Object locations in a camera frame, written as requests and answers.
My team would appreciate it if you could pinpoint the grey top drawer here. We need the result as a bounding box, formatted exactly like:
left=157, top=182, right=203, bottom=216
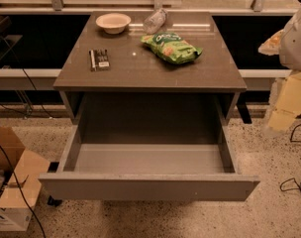
left=40, top=93, right=259, bottom=201

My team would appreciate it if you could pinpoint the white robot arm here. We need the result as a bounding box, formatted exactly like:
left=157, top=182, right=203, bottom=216
left=258, top=7, right=301, bottom=132

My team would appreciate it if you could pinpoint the grey drawer cabinet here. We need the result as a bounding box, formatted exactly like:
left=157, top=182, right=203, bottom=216
left=54, top=11, right=251, bottom=123

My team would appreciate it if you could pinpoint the green chip bag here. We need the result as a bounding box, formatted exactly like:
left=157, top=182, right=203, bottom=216
left=141, top=32, right=202, bottom=64

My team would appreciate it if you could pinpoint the clear plastic bottle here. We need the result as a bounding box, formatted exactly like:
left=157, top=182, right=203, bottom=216
left=144, top=9, right=167, bottom=34

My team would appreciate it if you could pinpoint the white paper bowl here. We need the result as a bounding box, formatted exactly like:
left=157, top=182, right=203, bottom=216
left=96, top=13, right=131, bottom=35

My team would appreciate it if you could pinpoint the black snack bar pack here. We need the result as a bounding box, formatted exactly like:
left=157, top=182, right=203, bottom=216
left=89, top=50, right=110, bottom=71

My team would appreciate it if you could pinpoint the brown cardboard box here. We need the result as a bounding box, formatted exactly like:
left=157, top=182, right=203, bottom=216
left=0, top=127, right=50, bottom=232

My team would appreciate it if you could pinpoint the black cable on left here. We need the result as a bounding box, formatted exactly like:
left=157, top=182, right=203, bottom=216
left=0, top=33, right=55, bottom=238

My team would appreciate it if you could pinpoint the metal window railing frame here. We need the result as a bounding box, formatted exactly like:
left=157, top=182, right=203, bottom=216
left=0, top=0, right=297, bottom=100

